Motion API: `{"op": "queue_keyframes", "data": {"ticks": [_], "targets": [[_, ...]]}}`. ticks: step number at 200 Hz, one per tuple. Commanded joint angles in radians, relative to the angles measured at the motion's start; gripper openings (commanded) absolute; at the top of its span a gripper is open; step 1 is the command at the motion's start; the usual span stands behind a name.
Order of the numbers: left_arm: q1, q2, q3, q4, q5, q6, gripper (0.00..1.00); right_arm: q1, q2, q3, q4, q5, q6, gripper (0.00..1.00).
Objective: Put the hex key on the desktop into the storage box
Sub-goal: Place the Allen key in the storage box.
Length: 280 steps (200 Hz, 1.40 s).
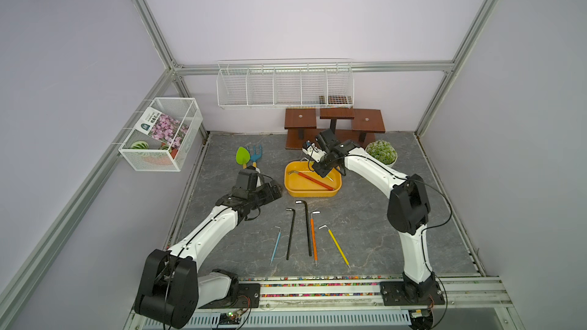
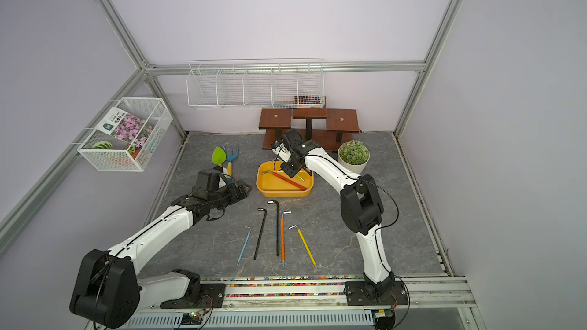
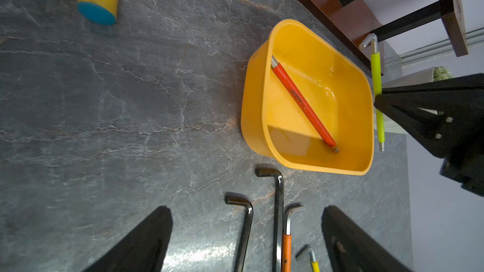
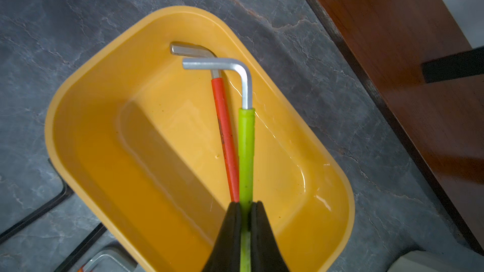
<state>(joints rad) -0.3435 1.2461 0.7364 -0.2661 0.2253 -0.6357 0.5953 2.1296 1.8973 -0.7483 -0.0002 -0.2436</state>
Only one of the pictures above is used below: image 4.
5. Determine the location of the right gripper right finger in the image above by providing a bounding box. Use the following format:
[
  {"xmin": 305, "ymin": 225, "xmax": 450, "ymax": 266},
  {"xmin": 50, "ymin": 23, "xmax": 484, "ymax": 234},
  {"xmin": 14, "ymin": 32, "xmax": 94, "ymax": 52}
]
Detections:
[{"xmin": 250, "ymin": 201, "xmax": 289, "ymax": 272}]

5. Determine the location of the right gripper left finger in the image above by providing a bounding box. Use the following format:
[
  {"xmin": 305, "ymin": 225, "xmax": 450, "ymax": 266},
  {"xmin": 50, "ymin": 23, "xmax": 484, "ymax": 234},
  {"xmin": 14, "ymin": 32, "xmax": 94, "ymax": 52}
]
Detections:
[{"xmin": 202, "ymin": 202, "xmax": 242, "ymax": 272}]

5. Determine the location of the green hex key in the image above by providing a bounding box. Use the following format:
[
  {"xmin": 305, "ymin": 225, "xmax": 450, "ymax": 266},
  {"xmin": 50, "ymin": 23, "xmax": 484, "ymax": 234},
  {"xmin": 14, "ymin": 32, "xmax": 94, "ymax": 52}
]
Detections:
[{"xmin": 183, "ymin": 58, "xmax": 255, "ymax": 271}]

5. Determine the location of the yellow plastic storage box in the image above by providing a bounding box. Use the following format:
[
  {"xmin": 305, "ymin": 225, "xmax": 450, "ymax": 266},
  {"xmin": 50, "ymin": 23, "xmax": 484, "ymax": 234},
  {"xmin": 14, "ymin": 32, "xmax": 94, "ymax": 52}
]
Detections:
[{"xmin": 45, "ymin": 6, "xmax": 355, "ymax": 271}]

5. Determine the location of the long black hex key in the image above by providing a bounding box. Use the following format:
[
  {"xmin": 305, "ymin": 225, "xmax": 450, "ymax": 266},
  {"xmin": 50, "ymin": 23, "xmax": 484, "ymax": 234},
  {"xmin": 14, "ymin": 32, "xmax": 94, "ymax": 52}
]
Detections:
[{"xmin": 0, "ymin": 159, "xmax": 74, "ymax": 244}]

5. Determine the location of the red hex key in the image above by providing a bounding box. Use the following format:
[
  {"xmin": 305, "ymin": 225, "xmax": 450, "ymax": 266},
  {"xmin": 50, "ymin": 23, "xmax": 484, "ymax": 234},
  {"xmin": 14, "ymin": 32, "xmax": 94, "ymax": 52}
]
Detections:
[{"xmin": 170, "ymin": 42, "xmax": 239, "ymax": 202}]

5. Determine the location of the short black hex key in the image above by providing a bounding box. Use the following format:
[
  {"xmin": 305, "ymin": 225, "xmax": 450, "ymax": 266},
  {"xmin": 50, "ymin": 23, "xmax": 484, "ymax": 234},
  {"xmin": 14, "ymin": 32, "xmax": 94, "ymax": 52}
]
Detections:
[{"xmin": 54, "ymin": 223, "xmax": 107, "ymax": 272}]

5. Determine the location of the brown wooden stand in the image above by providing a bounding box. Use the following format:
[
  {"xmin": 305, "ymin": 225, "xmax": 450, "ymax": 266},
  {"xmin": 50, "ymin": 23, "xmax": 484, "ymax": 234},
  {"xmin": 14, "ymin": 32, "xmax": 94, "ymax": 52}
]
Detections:
[{"xmin": 306, "ymin": 0, "xmax": 483, "ymax": 253}]

